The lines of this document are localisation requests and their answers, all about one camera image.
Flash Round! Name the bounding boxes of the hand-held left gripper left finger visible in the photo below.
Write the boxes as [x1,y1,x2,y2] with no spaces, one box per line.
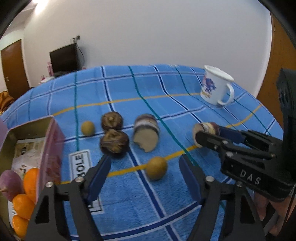
[25,155,112,241]

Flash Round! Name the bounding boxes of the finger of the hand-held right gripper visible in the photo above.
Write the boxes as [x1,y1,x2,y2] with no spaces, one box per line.
[196,130,277,160]
[217,126,282,151]

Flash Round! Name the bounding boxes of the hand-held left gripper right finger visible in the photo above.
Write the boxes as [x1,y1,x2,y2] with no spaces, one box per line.
[179,154,266,241]

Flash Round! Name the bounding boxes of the yellow-brown longan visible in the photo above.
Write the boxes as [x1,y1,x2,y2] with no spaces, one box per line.
[146,157,167,181]
[81,121,95,136]

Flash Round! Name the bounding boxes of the dark brown mangosteen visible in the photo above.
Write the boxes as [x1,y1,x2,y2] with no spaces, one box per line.
[101,112,124,131]
[99,129,129,159]

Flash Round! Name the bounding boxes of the pink tin box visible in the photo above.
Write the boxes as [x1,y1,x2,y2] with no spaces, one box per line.
[0,115,66,239]

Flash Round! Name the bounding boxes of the orange mandarin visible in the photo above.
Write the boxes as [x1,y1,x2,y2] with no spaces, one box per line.
[12,194,35,219]
[23,168,40,203]
[11,214,29,239]

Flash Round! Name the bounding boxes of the purple fig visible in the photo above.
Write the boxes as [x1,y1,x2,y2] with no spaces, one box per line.
[0,170,23,202]

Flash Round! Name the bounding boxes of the person's right hand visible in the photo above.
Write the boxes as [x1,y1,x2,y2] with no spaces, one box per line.
[253,192,288,235]

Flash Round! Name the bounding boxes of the white mug with blue print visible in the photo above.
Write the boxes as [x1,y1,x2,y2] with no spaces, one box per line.
[200,65,235,106]

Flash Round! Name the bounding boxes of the blue plaid cloth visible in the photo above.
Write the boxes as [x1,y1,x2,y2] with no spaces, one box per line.
[0,64,284,241]

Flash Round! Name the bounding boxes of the brown wooden panel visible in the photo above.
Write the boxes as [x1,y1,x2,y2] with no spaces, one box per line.
[257,13,296,112]

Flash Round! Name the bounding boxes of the orange leather armchair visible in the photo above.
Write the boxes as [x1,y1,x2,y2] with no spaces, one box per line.
[0,91,14,114]

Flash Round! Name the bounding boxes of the black television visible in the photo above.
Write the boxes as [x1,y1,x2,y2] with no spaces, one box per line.
[49,43,81,73]

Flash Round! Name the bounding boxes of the brown wooden door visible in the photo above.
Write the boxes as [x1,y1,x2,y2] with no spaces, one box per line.
[1,39,30,100]

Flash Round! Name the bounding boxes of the black power cable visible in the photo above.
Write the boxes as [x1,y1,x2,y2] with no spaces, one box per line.
[77,45,87,69]

